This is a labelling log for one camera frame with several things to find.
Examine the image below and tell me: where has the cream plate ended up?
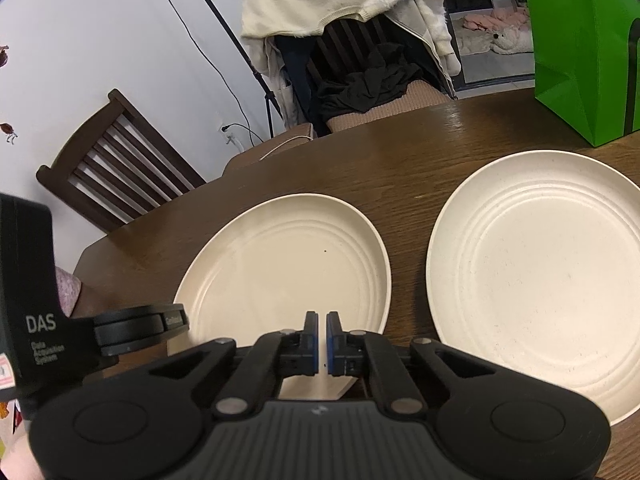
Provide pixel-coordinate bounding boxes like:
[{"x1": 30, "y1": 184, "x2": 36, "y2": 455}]
[
  {"x1": 167, "y1": 193, "x2": 393, "y2": 401},
  {"x1": 425, "y1": 150, "x2": 639, "y2": 424}
]

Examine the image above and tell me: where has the dark wooden slatted chair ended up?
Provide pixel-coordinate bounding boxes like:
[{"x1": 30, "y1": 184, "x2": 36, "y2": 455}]
[{"x1": 36, "y1": 89, "x2": 205, "y2": 233}]

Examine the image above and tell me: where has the black light stand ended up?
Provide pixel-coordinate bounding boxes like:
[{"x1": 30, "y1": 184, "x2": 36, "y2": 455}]
[{"x1": 204, "y1": 0, "x2": 283, "y2": 139}]

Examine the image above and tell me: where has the chair draped with clothes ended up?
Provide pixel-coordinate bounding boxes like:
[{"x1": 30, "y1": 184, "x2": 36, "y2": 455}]
[{"x1": 271, "y1": 16, "x2": 454, "y2": 136}]

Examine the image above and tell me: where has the white plush toy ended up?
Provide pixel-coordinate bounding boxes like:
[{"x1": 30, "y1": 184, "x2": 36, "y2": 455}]
[{"x1": 490, "y1": 26, "x2": 534, "y2": 55}]

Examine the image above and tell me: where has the cream white jacket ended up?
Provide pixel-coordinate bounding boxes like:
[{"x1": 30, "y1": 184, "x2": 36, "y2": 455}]
[{"x1": 241, "y1": 0, "x2": 461, "y2": 128}]

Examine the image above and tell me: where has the green paper shopping bag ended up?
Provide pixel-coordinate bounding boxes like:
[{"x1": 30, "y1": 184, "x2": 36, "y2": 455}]
[{"x1": 527, "y1": 0, "x2": 639, "y2": 146}]

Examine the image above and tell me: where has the black power cable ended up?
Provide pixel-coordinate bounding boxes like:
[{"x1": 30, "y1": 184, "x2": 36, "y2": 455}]
[{"x1": 138, "y1": 0, "x2": 266, "y2": 148}]

